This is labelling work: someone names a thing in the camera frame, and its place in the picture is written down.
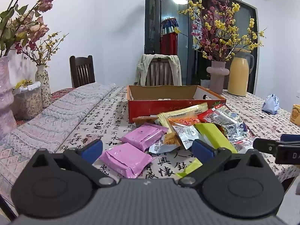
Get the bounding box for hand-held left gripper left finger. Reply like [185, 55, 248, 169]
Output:
[31, 139, 117, 188]

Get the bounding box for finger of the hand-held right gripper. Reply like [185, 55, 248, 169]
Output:
[253, 137, 282, 156]
[280, 134, 300, 143]

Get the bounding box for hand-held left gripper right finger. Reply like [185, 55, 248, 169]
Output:
[178, 139, 266, 189]

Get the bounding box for silver white snack packet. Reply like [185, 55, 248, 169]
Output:
[173, 124, 202, 150]

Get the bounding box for red silver snack packet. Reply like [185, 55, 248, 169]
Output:
[225, 124, 257, 154]
[198, 104, 245, 143]

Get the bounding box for orange silver snack packet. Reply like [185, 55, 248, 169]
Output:
[148, 132, 182, 157]

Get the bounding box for yellow orange snack packet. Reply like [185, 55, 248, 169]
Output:
[156, 103, 209, 134]

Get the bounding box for red cardboard box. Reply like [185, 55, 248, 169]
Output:
[127, 85, 227, 124]

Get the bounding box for small brown snack packet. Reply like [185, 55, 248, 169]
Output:
[132, 115, 160, 127]

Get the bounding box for yellow mug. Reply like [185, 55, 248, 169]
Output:
[290, 104, 300, 124]

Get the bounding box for calligraphy print tablecloth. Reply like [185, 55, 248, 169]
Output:
[54, 85, 300, 189]

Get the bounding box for pale blue plastic bag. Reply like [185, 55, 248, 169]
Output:
[262, 93, 280, 115]

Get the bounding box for folded zigzag patterned blanket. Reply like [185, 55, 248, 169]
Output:
[0, 82, 117, 194]

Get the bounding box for red patterned cloth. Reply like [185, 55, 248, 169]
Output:
[14, 88, 76, 125]

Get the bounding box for mauve ceramic vase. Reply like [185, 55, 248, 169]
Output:
[206, 60, 231, 95]

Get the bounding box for yellow thermos jug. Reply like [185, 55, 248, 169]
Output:
[227, 48, 255, 97]

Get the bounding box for dark wooden chair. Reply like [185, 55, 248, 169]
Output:
[69, 55, 96, 89]

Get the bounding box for slim floral vase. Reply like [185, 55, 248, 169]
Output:
[35, 64, 52, 108]

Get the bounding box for clear plastic food container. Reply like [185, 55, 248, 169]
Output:
[12, 81, 44, 120]

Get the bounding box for beige jacket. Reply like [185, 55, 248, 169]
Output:
[136, 54, 183, 87]

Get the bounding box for wooden chair with slats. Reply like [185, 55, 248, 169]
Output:
[145, 58, 175, 86]

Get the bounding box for loose yellow flower sprig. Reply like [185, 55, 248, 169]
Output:
[13, 79, 33, 90]

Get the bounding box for large pink vase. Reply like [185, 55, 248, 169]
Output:
[0, 55, 17, 140]

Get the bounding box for thin yellow blossom twigs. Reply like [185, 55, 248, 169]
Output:
[15, 31, 70, 66]

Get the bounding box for hanging red blue garment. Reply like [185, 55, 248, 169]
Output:
[160, 17, 180, 55]

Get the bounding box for yellow and pink blossom branches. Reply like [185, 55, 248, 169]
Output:
[173, 0, 268, 63]

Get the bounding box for dried pink roses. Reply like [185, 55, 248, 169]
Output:
[0, 0, 57, 58]

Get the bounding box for dark framed glass door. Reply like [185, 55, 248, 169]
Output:
[144, 0, 258, 94]

